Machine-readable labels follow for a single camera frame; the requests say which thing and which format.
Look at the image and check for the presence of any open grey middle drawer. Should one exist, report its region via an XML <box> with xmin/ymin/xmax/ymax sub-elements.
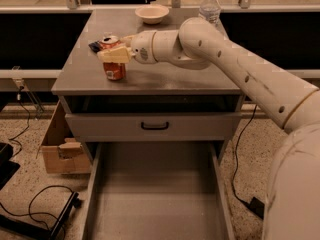
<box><xmin>80</xmin><ymin>142</ymin><xmax>235</xmax><ymax>240</ymax></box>

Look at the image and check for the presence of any black cable right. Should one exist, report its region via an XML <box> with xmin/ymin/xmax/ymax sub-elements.
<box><xmin>230</xmin><ymin>103</ymin><xmax>259</xmax><ymax>208</ymax></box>

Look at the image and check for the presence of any grey drawer cabinet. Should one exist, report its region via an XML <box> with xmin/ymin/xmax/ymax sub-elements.
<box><xmin>52</xmin><ymin>8</ymin><xmax>243</xmax><ymax>157</ymax></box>

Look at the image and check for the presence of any black cable left floor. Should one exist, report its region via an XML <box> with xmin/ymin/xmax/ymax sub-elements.
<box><xmin>0</xmin><ymin>184</ymin><xmax>75</xmax><ymax>232</ymax></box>

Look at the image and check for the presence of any white paper bowl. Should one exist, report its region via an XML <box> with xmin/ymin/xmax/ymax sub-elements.
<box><xmin>135</xmin><ymin>4</ymin><xmax>169</xmax><ymax>25</ymax></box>

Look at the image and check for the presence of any orange soda can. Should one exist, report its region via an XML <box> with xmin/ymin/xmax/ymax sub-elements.
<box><xmin>99</xmin><ymin>35</ymin><xmax>126</xmax><ymax>81</ymax></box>

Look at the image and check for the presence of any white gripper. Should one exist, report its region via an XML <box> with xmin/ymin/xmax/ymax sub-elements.
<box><xmin>97</xmin><ymin>31</ymin><xmax>156</xmax><ymax>64</ymax></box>

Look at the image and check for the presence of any clear plastic water bottle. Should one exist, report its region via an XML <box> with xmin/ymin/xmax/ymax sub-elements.
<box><xmin>199</xmin><ymin>0</ymin><xmax>221</xmax><ymax>25</ymax></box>

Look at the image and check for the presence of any black cable left wall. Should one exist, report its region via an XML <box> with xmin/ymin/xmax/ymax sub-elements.
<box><xmin>7</xmin><ymin>85</ymin><xmax>32</xmax><ymax>158</ymax></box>

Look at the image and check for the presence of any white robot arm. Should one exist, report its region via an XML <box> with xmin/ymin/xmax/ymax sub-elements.
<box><xmin>98</xmin><ymin>17</ymin><xmax>320</xmax><ymax>240</ymax></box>

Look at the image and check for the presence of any black drawer handle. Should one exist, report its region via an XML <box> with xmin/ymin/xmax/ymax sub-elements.
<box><xmin>140</xmin><ymin>122</ymin><xmax>170</xmax><ymax>131</ymax></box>

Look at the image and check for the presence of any black power adapter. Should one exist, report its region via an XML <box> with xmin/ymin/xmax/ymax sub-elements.
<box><xmin>248</xmin><ymin>197</ymin><xmax>264</xmax><ymax>219</ymax></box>

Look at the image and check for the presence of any black stand base left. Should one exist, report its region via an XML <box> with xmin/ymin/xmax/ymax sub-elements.
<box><xmin>0</xmin><ymin>191</ymin><xmax>81</xmax><ymax>240</ymax></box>

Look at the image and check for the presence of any closed grey top drawer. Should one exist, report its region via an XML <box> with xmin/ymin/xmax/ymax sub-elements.
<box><xmin>66</xmin><ymin>112</ymin><xmax>241</xmax><ymax>142</ymax></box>

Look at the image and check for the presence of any brown cardboard box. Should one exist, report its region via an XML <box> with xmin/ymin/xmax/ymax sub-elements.
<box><xmin>40</xmin><ymin>103</ymin><xmax>91</xmax><ymax>174</ymax></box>

